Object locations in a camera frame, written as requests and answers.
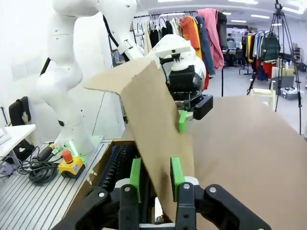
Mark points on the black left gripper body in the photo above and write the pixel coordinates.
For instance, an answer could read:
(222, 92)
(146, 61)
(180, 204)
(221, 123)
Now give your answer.
(184, 81)

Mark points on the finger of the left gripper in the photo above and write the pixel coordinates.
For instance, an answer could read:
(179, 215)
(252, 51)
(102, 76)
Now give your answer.
(182, 122)
(204, 106)

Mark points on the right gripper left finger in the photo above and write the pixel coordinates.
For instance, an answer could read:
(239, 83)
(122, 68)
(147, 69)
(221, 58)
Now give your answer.
(135, 177)

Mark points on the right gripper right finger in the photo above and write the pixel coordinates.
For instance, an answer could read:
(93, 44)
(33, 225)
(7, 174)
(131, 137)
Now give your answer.
(177, 177)

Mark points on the brown cardboard box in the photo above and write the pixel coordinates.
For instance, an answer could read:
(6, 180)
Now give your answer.
(148, 107)

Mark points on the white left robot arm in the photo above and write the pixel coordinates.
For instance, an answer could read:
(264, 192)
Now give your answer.
(64, 60)

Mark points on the yellow emergency stop box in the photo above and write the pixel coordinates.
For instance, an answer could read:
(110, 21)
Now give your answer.
(72, 165)

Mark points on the blue denim hanging garment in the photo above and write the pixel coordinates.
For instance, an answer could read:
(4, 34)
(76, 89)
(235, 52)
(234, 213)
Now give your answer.
(206, 48)

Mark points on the orange hanging shirt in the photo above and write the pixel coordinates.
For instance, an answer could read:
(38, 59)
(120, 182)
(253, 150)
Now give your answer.
(189, 31)

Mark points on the pink hanging garment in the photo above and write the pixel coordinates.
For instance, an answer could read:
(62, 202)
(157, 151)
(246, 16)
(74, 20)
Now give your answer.
(212, 36)

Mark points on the white wooden stool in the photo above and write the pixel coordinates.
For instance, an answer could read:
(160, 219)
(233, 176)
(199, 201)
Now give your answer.
(262, 94)

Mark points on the distant seated person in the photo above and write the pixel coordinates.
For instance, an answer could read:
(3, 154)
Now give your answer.
(231, 40)

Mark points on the black hanging garment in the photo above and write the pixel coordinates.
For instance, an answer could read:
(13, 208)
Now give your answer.
(222, 28)

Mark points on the grey storage bin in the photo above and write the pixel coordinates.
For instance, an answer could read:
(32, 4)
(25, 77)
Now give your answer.
(290, 93)

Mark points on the green hanging jacket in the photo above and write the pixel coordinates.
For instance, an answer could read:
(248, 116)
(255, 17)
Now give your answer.
(271, 46)

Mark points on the black bag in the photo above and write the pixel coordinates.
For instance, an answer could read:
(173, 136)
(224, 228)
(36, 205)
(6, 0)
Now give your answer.
(24, 149)

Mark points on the white side desk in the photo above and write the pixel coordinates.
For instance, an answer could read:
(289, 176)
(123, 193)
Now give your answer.
(14, 136)

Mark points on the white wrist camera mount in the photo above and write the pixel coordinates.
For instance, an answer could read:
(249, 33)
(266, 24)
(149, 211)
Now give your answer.
(172, 49)

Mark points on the black camera tripod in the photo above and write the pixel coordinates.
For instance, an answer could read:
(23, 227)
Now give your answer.
(287, 48)

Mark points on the grooved aluminium base plate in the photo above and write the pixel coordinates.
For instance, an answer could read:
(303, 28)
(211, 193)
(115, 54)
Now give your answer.
(36, 203)

